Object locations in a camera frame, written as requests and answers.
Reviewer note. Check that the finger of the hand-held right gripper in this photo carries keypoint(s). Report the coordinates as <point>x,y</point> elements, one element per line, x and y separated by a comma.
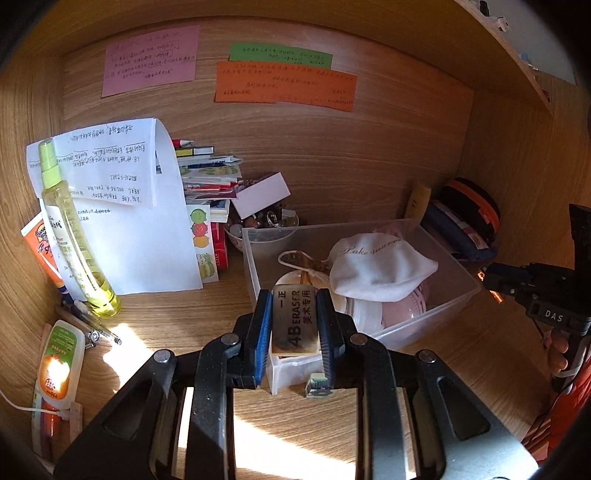
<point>517,272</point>
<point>521,290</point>

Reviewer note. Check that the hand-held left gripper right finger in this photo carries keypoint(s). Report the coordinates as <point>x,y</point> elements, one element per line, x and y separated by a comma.
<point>324,334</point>

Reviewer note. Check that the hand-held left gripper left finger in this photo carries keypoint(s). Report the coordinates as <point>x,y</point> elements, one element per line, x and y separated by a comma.
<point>263,334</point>

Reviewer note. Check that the beige printed eraser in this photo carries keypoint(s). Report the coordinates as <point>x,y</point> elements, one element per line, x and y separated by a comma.
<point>295,323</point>

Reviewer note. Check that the clear plastic bin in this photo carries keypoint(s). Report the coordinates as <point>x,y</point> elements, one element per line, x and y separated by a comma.
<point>443,277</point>

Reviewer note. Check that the wooden desktop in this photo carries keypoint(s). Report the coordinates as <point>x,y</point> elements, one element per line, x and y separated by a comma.
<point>184,318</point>

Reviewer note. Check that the person's right hand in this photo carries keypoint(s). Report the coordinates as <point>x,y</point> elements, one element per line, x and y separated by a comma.
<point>557,353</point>

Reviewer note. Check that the white round jar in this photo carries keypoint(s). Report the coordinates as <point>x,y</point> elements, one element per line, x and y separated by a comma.
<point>367,316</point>

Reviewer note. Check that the small green white eraser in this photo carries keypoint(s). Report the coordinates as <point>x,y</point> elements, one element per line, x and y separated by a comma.
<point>318,385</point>

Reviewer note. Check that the blue pencil pouch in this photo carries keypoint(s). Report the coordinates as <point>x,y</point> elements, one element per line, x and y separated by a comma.
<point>457,235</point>

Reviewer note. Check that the black orange zip case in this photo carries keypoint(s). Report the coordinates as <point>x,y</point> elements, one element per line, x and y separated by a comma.
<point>475,203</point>

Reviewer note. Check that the pink round case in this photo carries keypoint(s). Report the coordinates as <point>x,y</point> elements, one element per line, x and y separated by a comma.
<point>411,308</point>

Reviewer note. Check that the red white box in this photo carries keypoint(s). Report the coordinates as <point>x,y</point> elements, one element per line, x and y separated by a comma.
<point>220,247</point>

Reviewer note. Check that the white bowl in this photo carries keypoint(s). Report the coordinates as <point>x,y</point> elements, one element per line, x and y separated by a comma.
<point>235,241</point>

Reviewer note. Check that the cartoon fruit sticker sheet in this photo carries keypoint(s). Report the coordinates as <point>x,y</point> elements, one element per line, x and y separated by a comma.
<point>203,244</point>

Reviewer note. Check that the pile of beads and rings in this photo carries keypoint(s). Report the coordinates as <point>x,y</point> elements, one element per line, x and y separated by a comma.
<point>268,219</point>

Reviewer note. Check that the red orange cloth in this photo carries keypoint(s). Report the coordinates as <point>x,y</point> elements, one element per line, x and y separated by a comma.
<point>563,415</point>

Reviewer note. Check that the large white paper sheet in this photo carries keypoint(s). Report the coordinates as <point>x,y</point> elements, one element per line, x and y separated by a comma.
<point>152,249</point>

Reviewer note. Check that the plain white card box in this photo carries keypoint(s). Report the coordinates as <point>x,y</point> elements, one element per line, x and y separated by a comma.
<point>261,194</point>

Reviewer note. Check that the silver ballpoint pen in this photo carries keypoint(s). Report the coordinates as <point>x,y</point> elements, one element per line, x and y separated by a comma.
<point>106,332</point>

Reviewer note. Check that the stack of booklets and cards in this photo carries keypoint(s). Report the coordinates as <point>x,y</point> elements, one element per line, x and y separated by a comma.
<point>207,180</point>

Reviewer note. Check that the yellow green spray bottle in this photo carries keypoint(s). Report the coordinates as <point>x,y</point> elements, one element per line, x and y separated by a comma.
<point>92,277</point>

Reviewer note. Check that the clear plastic pen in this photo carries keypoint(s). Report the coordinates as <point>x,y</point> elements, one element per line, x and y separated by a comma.
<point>74,321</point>

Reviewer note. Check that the white tube orange label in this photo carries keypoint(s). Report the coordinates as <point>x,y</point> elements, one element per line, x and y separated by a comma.
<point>57,364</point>

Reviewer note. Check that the red white pen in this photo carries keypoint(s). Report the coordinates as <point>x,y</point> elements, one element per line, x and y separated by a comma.
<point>181,142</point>

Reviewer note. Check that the handwritten white paper sheet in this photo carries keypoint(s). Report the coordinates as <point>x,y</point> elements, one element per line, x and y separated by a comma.
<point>101,161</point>

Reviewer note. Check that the red tube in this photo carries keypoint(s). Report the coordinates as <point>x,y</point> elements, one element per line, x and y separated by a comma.
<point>46,434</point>

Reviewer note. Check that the orange-white tube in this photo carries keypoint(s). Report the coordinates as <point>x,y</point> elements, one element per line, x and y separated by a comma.
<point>41,244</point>

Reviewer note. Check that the orange paper note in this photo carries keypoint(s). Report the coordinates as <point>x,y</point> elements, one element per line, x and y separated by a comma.
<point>286,85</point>

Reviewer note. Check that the green paper note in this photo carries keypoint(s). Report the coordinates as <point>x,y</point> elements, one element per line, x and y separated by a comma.
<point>281,55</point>

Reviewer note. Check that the pink paper note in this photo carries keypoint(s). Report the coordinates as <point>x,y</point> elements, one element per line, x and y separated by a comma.
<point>147,60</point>

